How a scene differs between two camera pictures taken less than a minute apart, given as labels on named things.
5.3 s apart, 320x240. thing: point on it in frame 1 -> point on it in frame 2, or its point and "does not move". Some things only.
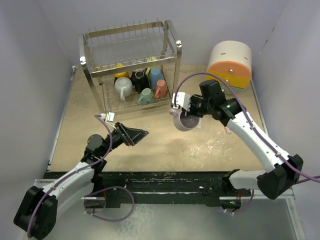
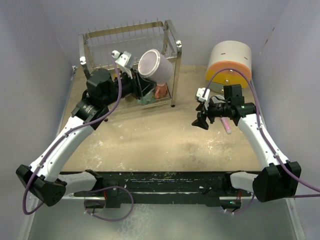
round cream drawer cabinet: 231,61 does not move
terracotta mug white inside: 161,89 does not move
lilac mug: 183,122 -> 153,66
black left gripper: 134,135 -> 144,86
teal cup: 147,97 does not move
